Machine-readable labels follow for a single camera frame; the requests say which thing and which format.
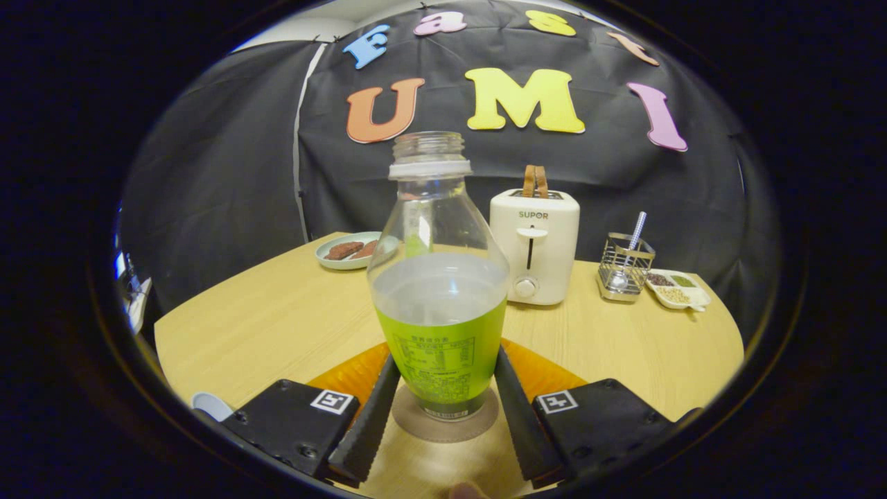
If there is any black backdrop cloth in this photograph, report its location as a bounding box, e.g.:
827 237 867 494
118 0 780 333

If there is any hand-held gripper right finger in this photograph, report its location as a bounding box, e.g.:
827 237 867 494
493 340 701 489

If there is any white divided dish with grains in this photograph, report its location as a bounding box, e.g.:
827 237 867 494
646 269 712 313

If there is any white device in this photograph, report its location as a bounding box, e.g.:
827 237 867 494
128 277 153 335

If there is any round brown coaster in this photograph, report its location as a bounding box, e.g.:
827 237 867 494
392 385 500 444

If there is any clear juice bottle green label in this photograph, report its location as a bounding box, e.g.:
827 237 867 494
367 132 511 422

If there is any wooden table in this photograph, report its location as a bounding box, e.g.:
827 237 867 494
154 231 745 499

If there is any wire utensil holder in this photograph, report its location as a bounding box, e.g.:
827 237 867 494
596 232 656 304

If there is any brown bread slice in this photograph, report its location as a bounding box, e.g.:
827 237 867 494
522 165 550 199

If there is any light blue cup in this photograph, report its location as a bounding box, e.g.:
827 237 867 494
191 392 235 423

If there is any pale green plate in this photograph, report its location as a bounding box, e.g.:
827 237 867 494
315 231 401 270

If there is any white toaster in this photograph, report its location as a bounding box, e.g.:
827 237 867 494
489 189 581 306

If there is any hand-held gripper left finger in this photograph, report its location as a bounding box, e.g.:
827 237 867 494
222 342 403 486

